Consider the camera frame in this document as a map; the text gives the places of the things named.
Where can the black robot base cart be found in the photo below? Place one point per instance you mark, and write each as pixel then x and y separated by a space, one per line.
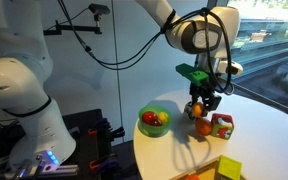
pixel 48 145

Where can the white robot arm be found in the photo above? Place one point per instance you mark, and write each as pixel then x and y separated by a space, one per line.
pixel 26 65

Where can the wooden tray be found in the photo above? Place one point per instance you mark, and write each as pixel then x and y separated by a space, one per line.
pixel 207 171

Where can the green plastic bowl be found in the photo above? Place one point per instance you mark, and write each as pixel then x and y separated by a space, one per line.
pixel 154 131

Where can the lime green cube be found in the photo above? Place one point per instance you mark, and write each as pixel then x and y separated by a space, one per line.
pixel 229 168

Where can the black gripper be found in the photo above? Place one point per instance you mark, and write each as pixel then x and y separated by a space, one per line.
pixel 207 93

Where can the large orange fruit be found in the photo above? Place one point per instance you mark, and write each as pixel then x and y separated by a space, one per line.
pixel 203 126

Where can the black green checkered cube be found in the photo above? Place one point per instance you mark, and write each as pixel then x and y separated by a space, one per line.
pixel 188 111

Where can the yellow lemon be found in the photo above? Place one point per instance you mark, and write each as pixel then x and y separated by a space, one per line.
pixel 163 117

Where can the black clamp with orange handle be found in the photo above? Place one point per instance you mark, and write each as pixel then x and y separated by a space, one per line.
pixel 104 134

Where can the dark purple plum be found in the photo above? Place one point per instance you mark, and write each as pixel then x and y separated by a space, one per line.
pixel 156 122

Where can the red white patterned cube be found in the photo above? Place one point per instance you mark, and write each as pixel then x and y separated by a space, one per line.
pixel 222 126

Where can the orange cube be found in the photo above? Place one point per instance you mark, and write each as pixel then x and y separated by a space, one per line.
pixel 192 177

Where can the red apple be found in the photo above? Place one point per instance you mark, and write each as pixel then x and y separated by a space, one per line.
pixel 148 116

